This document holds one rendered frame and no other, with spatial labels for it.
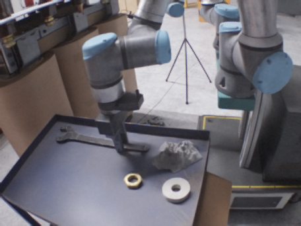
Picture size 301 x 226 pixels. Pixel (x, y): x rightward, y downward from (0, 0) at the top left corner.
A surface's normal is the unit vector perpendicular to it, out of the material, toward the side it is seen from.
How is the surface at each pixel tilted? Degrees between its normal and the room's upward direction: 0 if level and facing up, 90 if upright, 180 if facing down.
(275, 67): 95
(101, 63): 91
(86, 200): 0
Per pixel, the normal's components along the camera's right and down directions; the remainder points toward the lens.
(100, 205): -0.11, -0.80
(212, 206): 0.32, -0.68
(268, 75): 0.17, 0.64
